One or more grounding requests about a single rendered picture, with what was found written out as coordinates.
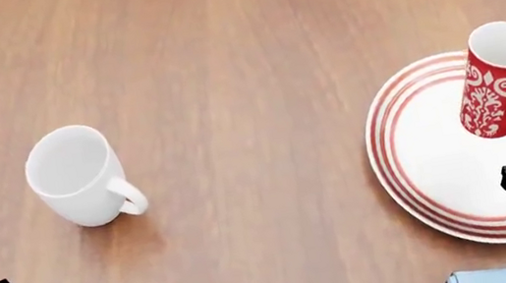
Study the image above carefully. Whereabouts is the red patterned mug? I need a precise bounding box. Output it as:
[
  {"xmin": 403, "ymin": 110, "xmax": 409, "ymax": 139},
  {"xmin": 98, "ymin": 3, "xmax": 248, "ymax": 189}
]
[{"xmin": 447, "ymin": 20, "xmax": 506, "ymax": 144}]

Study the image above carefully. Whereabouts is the white plate with red rings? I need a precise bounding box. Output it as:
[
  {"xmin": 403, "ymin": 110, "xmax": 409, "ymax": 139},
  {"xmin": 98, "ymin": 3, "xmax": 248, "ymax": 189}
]
[{"xmin": 355, "ymin": 43, "xmax": 506, "ymax": 263}]

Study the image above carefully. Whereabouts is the white ceramic mug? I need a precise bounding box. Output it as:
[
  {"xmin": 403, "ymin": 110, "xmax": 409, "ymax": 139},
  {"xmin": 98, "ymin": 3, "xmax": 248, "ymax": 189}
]
[{"xmin": 19, "ymin": 116, "xmax": 152, "ymax": 237}]

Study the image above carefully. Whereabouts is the pale blue grey box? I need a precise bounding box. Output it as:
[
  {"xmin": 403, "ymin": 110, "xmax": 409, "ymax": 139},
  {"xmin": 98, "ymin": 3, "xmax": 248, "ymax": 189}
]
[{"xmin": 436, "ymin": 263, "xmax": 506, "ymax": 283}]

